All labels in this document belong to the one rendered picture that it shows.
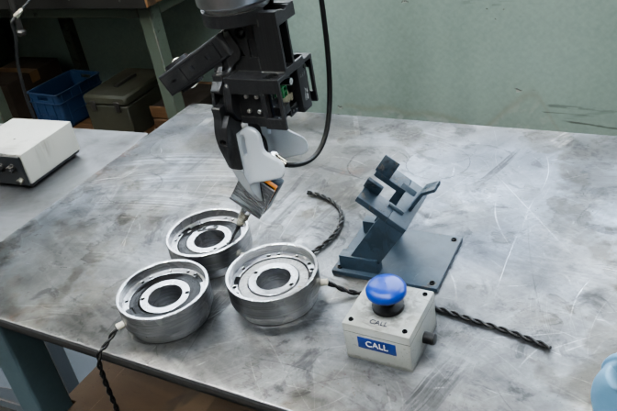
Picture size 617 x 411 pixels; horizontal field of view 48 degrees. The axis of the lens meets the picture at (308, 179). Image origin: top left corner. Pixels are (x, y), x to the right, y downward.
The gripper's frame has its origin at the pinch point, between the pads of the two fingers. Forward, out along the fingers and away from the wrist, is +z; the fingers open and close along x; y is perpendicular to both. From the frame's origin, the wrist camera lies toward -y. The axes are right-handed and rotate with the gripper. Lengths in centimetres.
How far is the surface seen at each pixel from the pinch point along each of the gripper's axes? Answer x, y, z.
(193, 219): 3.4, -14.4, 9.6
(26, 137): 31, -79, 17
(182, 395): -2.8, -20.5, 37.9
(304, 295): -5.8, 6.8, 10.1
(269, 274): -2.6, 0.4, 11.0
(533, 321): 0.3, 29.4, 13.2
